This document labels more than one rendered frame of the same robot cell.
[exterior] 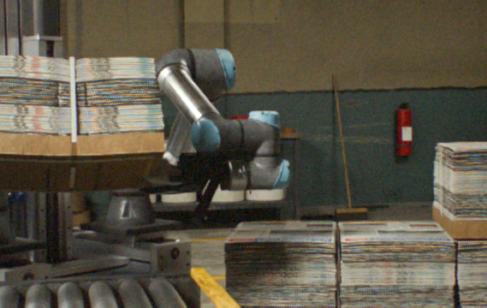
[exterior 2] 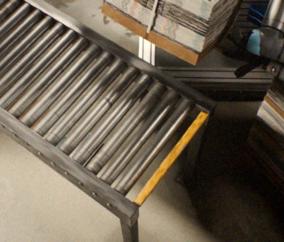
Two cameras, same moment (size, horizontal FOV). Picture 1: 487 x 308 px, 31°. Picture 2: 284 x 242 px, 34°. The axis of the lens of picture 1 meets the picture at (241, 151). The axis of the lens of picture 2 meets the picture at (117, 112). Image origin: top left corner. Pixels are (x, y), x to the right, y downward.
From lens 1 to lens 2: 1.70 m
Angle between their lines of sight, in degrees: 71
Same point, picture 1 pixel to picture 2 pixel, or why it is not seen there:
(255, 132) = not seen: outside the picture
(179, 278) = (199, 106)
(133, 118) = (185, 36)
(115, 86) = (181, 12)
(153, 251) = not seen: hidden behind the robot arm
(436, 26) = not seen: outside the picture
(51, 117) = (140, 11)
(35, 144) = (128, 23)
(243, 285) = (277, 94)
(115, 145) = (169, 47)
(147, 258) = not seen: hidden behind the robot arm
